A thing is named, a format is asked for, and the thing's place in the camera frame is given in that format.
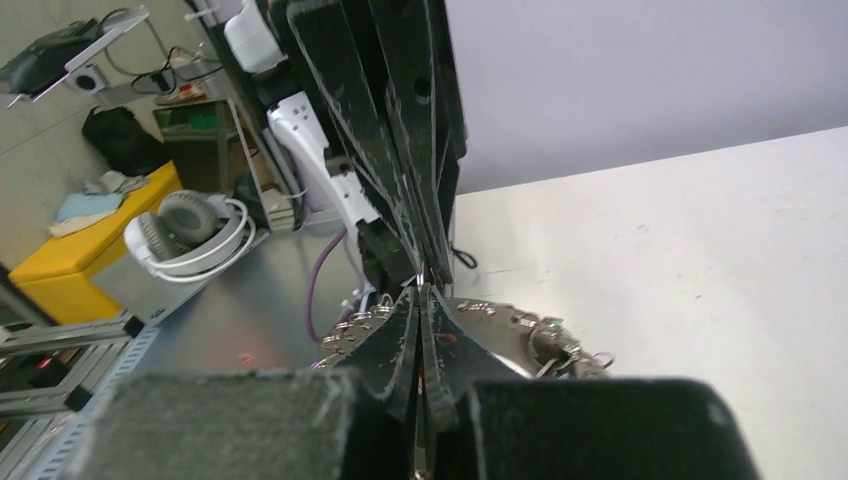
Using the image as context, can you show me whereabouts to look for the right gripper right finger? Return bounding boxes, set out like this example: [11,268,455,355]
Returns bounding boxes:
[421,286,759,479]

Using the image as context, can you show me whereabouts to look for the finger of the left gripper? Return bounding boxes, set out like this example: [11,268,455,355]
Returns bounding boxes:
[369,1,453,287]
[286,1,421,275]

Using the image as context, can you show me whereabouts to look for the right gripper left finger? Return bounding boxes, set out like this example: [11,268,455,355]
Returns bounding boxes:
[66,288,419,479]

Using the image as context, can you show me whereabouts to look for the white grey headphones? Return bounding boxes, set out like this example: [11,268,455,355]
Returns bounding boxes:
[123,190,257,284]

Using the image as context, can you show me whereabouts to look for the black bag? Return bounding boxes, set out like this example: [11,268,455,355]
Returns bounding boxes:
[82,106,171,177]

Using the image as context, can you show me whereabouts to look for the yellow storage box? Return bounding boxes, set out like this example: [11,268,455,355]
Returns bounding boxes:
[9,162,182,324]

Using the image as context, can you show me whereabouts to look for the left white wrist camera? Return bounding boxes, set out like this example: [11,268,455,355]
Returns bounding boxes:
[224,0,287,74]

